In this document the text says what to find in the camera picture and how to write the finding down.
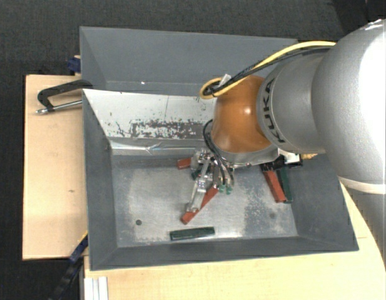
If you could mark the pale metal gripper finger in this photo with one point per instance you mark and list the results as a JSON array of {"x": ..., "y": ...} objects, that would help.
[
  {"x": 199, "y": 200},
  {"x": 192, "y": 200}
]

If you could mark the red-brown flat block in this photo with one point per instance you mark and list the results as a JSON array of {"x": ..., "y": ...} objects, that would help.
[
  {"x": 211, "y": 195},
  {"x": 274, "y": 186},
  {"x": 183, "y": 163}
]

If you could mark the dark green flat block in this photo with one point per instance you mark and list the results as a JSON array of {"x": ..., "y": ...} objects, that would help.
[
  {"x": 192, "y": 233},
  {"x": 287, "y": 184}
]

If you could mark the grey metal bin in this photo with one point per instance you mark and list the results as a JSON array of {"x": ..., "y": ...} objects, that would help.
[{"x": 155, "y": 186}]

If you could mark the brown cardboard board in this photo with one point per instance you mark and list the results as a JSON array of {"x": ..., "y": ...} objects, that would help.
[{"x": 55, "y": 167}]

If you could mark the black cylinder on white bracket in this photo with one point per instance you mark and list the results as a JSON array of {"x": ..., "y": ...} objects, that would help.
[{"x": 291, "y": 159}]

